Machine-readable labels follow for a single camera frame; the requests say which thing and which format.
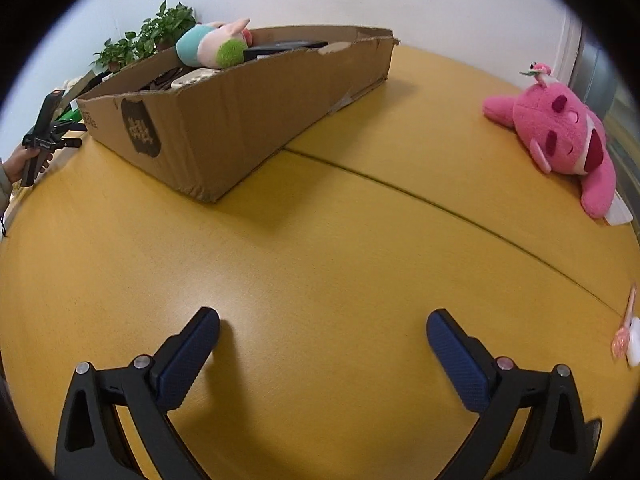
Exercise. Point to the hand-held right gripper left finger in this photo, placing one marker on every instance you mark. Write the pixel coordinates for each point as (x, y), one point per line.
(184, 362)

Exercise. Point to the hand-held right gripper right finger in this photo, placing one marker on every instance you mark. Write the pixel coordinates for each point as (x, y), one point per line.
(461, 362)

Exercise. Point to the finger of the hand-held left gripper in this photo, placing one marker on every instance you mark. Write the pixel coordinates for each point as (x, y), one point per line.
(69, 142)

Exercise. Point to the long cardboard box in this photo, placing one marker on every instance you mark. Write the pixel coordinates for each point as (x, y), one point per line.
(200, 130)

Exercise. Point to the person's left hand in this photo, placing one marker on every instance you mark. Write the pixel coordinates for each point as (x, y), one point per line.
(19, 164)

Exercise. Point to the green potted plant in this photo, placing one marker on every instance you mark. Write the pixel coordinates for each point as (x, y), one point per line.
(167, 22)
(117, 52)

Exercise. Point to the white plastic item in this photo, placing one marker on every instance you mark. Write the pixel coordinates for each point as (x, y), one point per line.
(192, 77)

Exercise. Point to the pink plastic spoon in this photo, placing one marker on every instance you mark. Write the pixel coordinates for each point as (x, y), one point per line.
(621, 342)

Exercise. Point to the teal and pink plush toy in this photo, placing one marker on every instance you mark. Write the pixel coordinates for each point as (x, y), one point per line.
(210, 45)

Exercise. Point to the white small object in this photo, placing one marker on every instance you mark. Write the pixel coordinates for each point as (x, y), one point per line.
(634, 342)

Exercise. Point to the black flat item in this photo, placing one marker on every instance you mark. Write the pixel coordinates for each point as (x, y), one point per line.
(280, 48)

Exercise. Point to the pink plush bear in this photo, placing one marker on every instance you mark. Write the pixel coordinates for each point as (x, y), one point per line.
(560, 130)

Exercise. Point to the metal framed glass door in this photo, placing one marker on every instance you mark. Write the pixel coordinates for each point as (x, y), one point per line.
(595, 67)

